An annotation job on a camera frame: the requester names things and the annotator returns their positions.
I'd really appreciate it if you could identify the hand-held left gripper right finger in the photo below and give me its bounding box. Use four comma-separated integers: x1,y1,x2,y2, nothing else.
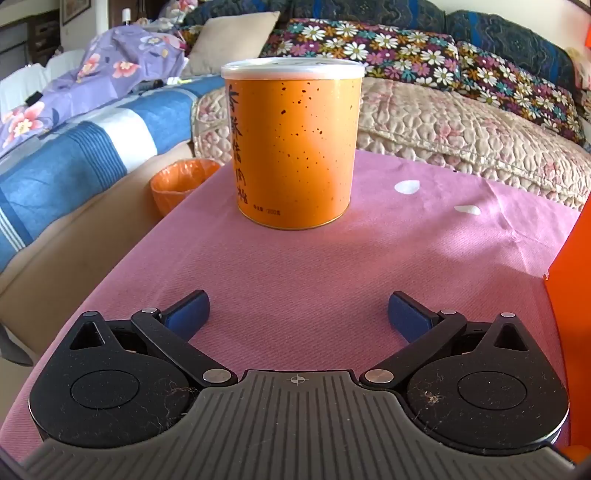
359,291,532,389

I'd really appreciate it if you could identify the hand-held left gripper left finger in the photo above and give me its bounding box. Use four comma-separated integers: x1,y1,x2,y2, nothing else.
69,290,238,389

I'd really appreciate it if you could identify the orange cardboard box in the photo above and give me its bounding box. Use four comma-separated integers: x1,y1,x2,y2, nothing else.
544,220,591,450

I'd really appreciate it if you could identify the pink tablecloth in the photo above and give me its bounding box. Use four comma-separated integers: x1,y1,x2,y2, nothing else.
21,150,583,462

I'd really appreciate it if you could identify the orange waste bin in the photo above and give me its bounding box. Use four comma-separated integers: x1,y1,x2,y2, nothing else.
150,159,221,217

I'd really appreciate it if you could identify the beige quilted bedspread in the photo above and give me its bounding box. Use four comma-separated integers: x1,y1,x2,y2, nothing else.
191,76,591,212

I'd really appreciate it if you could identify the blue striped bed sheet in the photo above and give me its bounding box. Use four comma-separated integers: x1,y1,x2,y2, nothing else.
0,75,227,274

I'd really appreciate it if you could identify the orange canister with white lid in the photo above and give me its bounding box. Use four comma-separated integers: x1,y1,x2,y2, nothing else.
221,58,365,230

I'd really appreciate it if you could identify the dark daisy print cushion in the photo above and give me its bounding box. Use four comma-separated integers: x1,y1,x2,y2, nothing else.
455,41,588,145
265,18,462,93

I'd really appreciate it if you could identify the purple floral blanket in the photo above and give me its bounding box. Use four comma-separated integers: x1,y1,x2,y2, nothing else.
0,24,189,154

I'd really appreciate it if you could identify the beige pillow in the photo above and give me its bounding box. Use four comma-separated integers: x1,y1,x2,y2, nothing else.
182,11,281,77

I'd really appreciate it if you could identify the dark blue patterned cushion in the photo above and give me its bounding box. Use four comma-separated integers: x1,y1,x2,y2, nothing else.
290,0,448,34
444,10,577,92

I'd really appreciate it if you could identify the dark wooden cabinet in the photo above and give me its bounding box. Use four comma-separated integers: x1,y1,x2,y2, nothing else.
27,9,62,52

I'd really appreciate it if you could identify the framed wall picture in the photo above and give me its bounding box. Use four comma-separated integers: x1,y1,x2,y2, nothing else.
61,0,94,25

